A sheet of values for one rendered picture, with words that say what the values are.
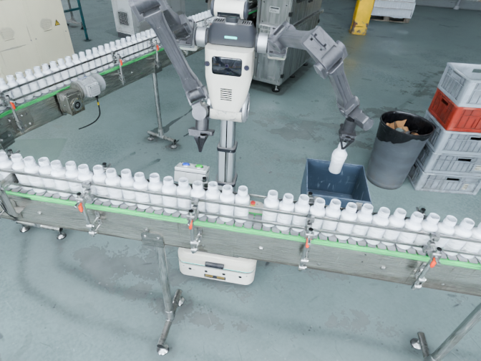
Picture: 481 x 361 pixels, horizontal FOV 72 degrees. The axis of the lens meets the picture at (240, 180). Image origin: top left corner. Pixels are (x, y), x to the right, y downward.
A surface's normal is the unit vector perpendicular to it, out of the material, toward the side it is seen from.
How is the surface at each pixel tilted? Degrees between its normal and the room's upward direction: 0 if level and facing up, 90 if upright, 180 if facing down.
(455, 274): 90
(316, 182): 90
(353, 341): 0
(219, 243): 90
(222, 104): 90
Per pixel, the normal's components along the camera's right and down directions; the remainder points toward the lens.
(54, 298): 0.05, -0.78
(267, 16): -0.46, 0.54
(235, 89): -0.16, 0.62
